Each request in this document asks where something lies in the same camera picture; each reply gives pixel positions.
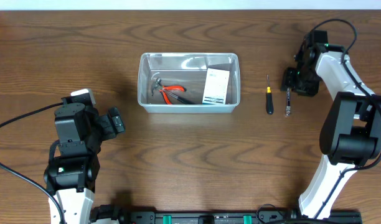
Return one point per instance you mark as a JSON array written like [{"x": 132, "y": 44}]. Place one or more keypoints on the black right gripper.
[{"x": 287, "y": 81}]

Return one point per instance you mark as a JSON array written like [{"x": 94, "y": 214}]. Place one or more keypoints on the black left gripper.
[{"x": 103, "y": 121}]

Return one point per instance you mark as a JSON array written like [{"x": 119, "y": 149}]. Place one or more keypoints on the silver wrench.
[{"x": 288, "y": 102}]

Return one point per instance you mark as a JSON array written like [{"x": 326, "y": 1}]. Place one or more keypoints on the black yellow screwdriver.
[{"x": 269, "y": 98}]

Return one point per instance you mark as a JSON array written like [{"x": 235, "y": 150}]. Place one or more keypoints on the small black orange hammer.
[{"x": 156, "y": 83}]

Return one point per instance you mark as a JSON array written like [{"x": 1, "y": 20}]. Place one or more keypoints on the red handled pliers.
[{"x": 167, "y": 91}]

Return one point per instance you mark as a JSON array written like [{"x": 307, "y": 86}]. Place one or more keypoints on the white blue cardboard box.
[{"x": 216, "y": 85}]

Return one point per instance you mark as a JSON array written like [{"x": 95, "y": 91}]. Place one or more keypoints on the clear plastic container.
[{"x": 188, "y": 70}]

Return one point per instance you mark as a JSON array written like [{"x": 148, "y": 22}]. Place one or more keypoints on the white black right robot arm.
[{"x": 350, "y": 138}]

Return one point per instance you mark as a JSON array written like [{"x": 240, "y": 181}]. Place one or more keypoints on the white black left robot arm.
[{"x": 73, "y": 162}]

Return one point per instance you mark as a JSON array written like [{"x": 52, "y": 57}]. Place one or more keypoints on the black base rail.
[{"x": 265, "y": 214}]

